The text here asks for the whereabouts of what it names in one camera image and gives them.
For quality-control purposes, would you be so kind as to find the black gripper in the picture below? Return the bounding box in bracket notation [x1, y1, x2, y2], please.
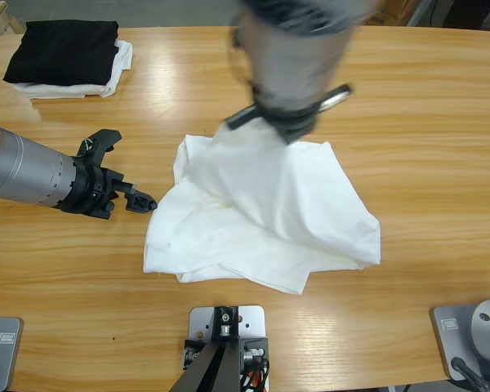
[222, 83, 354, 145]
[56, 157, 159, 221]

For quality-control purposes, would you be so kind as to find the white t-shirt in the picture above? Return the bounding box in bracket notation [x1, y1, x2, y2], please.
[142, 122, 383, 296]

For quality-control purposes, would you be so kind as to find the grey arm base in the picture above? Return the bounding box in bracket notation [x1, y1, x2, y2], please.
[428, 299, 490, 385]
[0, 316, 25, 392]

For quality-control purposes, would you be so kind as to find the folded white garment stack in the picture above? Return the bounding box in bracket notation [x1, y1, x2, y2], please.
[14, 38, 134, 100]

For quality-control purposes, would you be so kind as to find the cardboard box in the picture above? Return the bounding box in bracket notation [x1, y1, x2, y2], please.
[367, 0, 421, 26]

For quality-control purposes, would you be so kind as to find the black clamp block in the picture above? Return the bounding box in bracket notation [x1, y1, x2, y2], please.
[182, 337, 208, 371]
[239, 336, 270, 368]

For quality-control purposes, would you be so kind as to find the white mounting block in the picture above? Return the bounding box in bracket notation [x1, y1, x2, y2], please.
[187, 305, 270, 368]

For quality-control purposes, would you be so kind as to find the white metal leg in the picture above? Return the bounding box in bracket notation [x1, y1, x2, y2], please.
[406, 0, 434, 28]

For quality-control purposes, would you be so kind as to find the folded black garment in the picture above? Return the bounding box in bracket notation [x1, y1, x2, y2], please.
[2, 19, 120, 87]

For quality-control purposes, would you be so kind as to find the wooden pallet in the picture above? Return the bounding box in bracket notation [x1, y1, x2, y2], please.
[0, 0, 25, 38]

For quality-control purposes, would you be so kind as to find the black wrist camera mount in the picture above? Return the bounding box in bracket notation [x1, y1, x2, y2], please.
[76, 128, 123, 167]

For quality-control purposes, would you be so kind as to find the dark camera post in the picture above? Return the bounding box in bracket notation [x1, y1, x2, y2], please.
[169, 305, 246, 392]

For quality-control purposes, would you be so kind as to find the orange cable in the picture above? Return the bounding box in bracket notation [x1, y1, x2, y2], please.
[244, 367, 270, 392]

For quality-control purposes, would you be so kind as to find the black post cable bundle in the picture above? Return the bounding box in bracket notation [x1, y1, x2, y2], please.
[239, 358, 271, 392]

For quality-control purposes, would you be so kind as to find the black base cable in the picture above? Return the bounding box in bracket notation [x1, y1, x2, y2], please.
[450, 356, 490, 392]

